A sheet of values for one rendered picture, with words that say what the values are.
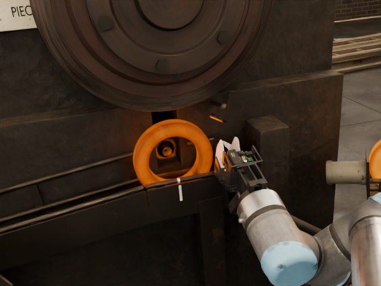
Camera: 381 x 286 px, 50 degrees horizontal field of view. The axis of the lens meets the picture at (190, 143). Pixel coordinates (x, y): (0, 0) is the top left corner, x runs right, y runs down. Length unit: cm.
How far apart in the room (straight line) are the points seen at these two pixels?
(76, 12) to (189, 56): 21
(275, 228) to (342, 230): 13
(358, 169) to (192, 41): 51
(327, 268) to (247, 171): 24
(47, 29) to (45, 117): 23
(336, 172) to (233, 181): 28
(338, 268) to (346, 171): 29
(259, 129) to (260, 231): 29
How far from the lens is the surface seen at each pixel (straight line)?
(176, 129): 91
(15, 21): 95
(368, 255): 67
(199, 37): 78
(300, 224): 102
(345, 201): 226
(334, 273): 85
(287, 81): 107
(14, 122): 98
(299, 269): 76
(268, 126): 98
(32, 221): 95
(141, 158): 92
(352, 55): 474
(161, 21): 74
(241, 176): 84
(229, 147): 98
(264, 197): 80
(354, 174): 104
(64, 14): 80
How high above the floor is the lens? 116
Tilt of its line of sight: 23 degrees down
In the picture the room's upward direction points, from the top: 5 degrees counter-clockwise
